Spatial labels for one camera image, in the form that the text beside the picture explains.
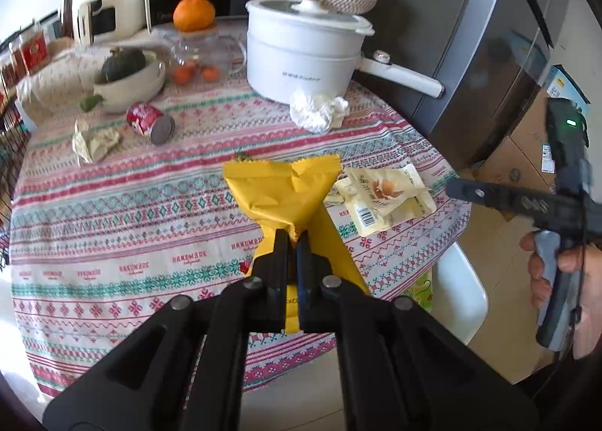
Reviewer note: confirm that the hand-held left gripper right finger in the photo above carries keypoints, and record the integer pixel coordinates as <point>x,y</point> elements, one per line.
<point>305,271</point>

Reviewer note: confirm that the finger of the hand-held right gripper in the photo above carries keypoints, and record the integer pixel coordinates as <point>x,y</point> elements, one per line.
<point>479,193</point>

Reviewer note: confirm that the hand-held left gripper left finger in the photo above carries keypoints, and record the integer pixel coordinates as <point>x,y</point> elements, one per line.
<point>277,266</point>

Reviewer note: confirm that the yellow snack packet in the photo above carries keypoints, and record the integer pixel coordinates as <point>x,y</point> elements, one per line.
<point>282,191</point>

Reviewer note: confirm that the person's right hand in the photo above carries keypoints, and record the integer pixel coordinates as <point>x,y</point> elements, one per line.
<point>592,290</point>

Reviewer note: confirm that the flattened cardboard box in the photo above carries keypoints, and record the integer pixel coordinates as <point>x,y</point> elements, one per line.
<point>517,153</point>

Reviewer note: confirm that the blue printed box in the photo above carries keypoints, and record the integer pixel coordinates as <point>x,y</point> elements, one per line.
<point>564,83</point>

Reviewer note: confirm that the cream snack packet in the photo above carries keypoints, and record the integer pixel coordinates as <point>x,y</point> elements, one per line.
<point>390,200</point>

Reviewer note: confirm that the grey refrigerator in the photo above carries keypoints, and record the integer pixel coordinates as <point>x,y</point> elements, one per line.
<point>470,45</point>

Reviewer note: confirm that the patterned tablecloth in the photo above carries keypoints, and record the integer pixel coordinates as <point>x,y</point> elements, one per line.
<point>141,233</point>

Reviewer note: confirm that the crumpled white tissue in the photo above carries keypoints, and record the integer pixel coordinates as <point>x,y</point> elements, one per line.
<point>315,109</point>

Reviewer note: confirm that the red drink can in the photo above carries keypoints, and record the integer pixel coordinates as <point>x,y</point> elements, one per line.
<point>146,120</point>

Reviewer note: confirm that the white electric pot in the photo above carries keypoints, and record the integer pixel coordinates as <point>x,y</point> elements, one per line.
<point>301,64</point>

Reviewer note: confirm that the small tangerine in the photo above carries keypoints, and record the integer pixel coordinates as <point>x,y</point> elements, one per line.
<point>184,73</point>
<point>210,73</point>

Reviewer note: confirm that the crumpled beige paper wrapper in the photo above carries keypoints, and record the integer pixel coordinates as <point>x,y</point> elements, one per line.
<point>96,142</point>

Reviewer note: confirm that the white ceramic bowl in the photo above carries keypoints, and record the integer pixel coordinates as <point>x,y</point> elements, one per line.
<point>131,92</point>

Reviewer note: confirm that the glass teapot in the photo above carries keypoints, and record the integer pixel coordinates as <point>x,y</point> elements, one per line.
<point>207,50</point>

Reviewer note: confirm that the small green vegetable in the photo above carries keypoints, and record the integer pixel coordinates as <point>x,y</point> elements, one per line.
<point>91,103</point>

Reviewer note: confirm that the dark green squash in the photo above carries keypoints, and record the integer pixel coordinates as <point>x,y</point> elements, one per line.
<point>123,63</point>

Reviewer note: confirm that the large orange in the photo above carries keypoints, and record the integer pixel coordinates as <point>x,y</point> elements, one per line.
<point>193,13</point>

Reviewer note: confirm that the red label jar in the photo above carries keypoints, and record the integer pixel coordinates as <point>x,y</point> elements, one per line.
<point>35,50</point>
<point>16,64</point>

